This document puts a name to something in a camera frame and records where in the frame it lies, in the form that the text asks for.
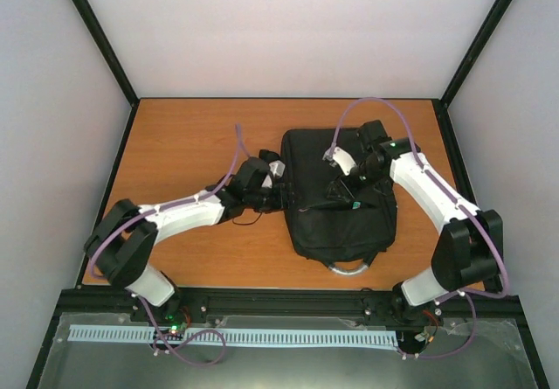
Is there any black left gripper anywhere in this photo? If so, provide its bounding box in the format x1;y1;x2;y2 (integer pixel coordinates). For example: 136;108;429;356
245;184;305;214

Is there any black student bag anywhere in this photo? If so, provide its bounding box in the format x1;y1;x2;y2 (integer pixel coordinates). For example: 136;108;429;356
279;129;397;267

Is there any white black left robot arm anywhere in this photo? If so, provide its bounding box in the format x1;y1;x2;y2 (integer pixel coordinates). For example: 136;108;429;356
84;153;286;322

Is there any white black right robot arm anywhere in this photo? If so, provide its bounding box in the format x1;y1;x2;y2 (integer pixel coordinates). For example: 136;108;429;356
323;123;509;323

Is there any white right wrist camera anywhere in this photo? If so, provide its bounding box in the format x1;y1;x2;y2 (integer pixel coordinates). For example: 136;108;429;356
322;146;357;176

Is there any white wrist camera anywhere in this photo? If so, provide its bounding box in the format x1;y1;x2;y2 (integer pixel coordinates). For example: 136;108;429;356
261;160;285;189
322;146;357;176

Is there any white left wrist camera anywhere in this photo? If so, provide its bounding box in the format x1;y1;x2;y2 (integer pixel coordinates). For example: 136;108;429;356
261;160;285;189

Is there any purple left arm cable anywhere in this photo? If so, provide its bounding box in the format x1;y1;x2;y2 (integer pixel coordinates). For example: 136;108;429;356
86;122;252;366

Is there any black aluminium frame rail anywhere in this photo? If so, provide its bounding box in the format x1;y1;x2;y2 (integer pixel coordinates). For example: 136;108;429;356
56;288;523;325

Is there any light blue cable duct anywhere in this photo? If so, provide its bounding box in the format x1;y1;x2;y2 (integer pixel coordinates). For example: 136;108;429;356
67;324;397;350

